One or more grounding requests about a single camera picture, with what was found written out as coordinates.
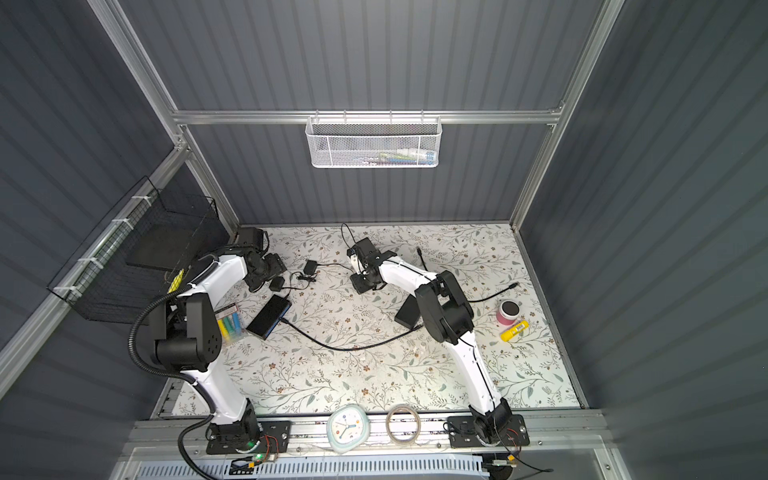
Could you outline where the black ethernet cable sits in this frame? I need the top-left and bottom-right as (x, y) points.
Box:
(416, 247), (520, 304)
(280, 317), (424, 353)

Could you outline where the black power adapter with cord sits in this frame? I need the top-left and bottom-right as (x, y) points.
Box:
(298, 260), (352, 282)

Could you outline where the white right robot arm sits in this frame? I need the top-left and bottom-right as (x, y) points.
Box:
(347, 238), (512, 444)

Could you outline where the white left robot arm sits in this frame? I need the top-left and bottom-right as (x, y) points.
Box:
(128, 227), (285, 453)

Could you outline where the pink tape roll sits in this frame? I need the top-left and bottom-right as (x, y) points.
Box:
(496, 300), (521, 327)

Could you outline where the yellow marker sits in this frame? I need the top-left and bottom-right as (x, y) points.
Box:
(500, 320), (529, 342)

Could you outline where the white analog clock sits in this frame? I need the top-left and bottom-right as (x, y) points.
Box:
(326, 404), (371, 454)

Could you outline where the black wire wall basket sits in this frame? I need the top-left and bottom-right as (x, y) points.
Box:
(47, 172), (228, 324)

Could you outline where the white wire mesh basket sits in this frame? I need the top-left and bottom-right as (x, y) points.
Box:
(305, 118), (443, 169)

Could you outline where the clear tape ring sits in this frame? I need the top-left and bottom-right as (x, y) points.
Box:
(385, 404), (422, 446)

